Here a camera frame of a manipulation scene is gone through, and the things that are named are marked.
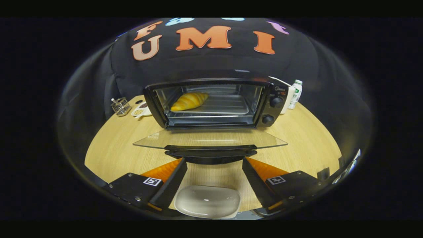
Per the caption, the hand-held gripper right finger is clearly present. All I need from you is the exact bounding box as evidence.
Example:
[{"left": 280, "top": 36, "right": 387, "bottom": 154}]
[{"left": 242, "top": 157, "right": 326, "bottom": 212}]

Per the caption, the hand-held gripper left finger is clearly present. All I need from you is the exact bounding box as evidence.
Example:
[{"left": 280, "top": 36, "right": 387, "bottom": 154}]
[{"left": 104, "top": 158, "right": 188, "bottom": 212}]

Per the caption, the black toaster oven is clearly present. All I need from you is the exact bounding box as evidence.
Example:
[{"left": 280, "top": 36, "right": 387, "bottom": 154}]
[{"left": 133, "top": 78, "right": 288, "bottom": 165}]

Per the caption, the yellow croissant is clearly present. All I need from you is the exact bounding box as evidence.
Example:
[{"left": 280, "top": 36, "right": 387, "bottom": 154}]
[{"left": 171, "top": 93, "right": 209, "bottom": 112}]

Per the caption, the white plate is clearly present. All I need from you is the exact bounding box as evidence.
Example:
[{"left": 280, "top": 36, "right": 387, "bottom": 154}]
[{"left": 174, "top": 185, "right": 241, "bottom": 219}]

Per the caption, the small white snack dish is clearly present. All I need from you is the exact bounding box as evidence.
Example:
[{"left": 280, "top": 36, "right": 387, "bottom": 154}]
[{"left": 131, "top": 101, "right": 152, "bottom": 119}]

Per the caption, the white box with dark label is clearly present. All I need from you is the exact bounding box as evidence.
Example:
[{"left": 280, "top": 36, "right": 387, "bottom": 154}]
[{"left": 269, "top": 77, "right": 296, "bottom": 115}]

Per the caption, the small white bottle green label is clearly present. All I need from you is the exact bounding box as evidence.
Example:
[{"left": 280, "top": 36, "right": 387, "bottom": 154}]
[{"left": 288, "top": 79, "right": 303, "bottom": 110}]

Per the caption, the silver metal frame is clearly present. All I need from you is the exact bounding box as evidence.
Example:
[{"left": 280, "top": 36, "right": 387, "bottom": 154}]
[{"left": 332, "top": 149, "right": 361, "bottom": 184}]

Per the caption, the wire mesh utensil holder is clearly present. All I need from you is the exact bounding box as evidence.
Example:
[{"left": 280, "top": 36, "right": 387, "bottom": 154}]
[{"left": 111, "top": 97, "right": 132, "bottom": 117}]

